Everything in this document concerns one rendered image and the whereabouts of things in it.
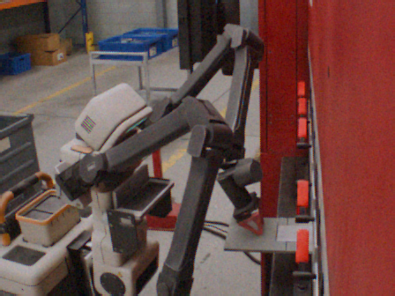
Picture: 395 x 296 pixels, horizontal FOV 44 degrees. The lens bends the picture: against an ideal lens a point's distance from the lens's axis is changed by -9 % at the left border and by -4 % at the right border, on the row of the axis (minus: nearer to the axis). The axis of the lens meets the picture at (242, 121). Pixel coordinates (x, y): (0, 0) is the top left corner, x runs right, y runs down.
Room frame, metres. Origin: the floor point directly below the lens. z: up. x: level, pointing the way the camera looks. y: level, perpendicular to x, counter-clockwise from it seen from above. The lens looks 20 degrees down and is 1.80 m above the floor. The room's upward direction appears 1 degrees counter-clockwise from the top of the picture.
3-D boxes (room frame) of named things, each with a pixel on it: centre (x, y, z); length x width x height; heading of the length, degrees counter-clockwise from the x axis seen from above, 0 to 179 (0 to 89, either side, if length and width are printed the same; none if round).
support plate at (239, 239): (1.27, -0.08, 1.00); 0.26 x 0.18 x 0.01; 84
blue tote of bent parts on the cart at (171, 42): (4.94, 0.86, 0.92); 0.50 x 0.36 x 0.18; 72
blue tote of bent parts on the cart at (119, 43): (4.55, 1.01, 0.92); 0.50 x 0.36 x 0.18; 72
